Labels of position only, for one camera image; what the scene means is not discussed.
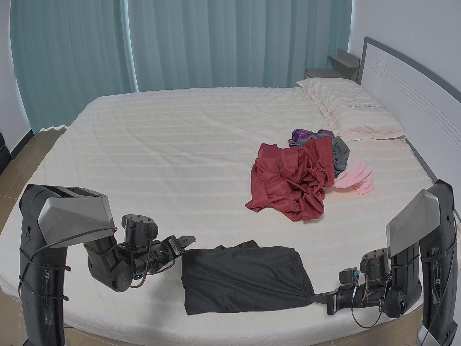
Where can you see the purple garment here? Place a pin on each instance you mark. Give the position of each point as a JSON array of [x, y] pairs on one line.
[[300, 134]]

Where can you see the grey garment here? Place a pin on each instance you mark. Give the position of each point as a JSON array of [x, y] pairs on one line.
[[340, 153]]

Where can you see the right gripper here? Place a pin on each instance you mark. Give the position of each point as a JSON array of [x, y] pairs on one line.
[[344, 299]]

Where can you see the blue-green curtain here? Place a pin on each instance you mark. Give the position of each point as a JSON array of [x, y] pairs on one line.
[[234, 31], [72, 49]]

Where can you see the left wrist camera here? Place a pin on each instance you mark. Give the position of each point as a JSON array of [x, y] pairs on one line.
[[154, 231]]

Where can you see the black T-shirt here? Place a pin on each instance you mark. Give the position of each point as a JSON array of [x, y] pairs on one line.
[[245, 279]]

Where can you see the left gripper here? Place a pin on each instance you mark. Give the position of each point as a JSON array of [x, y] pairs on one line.
[[165, 252]]

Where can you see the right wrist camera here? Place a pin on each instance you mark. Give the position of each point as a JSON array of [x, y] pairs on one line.
[[348, 278]]

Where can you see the black chest of drawers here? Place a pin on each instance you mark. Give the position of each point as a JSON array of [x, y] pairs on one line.
[[3, 153]]

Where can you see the dark red garment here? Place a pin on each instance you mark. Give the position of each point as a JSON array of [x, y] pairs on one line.
[[284, 178]]

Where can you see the cream pillow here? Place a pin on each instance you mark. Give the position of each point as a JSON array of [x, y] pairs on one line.
[[353, 110]]

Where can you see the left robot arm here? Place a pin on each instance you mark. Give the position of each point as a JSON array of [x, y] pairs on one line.
[[72, 211]]

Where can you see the pink garment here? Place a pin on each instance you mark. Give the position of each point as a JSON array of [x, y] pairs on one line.
[[354, 175]]

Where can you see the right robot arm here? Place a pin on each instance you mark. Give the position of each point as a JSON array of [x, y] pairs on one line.
[[414, 222]]

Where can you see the bed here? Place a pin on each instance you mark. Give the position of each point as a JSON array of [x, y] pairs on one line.
[[162, 150]]

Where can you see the grey bedside table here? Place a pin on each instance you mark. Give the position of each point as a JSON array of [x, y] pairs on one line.
[[320, 73]]

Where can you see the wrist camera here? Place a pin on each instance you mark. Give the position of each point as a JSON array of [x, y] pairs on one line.
[[348, 278], [154, 231]]

